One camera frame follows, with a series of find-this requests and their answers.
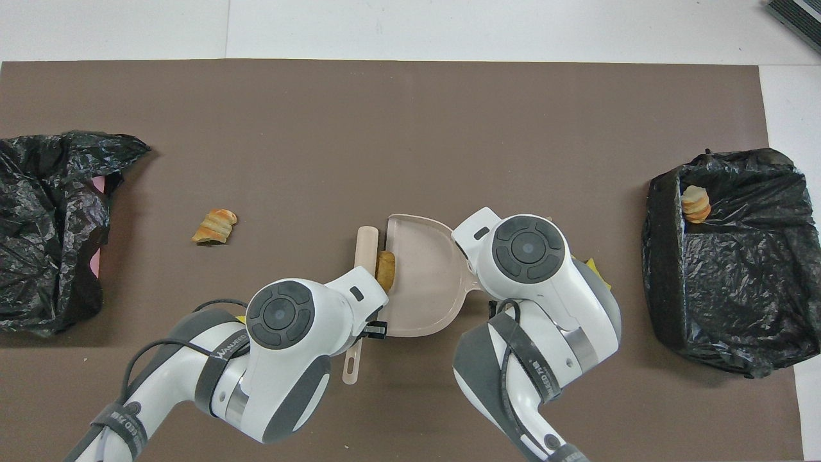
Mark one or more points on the brown oval bread loaf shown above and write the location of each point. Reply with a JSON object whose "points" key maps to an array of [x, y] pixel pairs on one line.
{"points": [[385, 269]]}

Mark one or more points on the beige hand brush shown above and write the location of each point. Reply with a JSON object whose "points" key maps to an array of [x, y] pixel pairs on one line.
{"points": [[367, 247]]}

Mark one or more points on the beige plastic dustpan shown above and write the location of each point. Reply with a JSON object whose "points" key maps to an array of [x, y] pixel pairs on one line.
{"points": [[423, 282]]}

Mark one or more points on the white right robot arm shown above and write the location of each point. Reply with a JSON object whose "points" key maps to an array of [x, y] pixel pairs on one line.
{"points": [[558, 301]]}

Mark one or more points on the black bag-lined pink bin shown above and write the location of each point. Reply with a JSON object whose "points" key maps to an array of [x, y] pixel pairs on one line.
{"points": [[38, 276]]}

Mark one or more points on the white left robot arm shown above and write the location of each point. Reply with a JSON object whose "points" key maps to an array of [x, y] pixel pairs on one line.
{"points": [[282, 372]]}

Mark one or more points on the small striped bread roll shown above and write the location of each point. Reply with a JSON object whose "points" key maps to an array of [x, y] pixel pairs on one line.
{"points": [[696, 204]]}

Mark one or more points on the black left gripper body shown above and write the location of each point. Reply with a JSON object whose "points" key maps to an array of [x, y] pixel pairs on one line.
{"points": [[376, 329]]}

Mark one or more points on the brown table mat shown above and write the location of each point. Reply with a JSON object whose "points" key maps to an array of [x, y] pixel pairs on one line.
{"points": [[288, 128]]}

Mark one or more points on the striped croissant bread piece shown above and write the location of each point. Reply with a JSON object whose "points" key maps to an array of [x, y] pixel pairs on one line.
{"points": [[214, 226]]}

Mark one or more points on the dark grey ribbed panel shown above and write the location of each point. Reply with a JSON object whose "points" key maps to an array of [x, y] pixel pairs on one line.
{"points": [[795, 16]]}

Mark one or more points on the yellow sponge wedge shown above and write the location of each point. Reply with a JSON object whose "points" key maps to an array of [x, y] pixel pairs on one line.
{"points": [[589, 264]]}

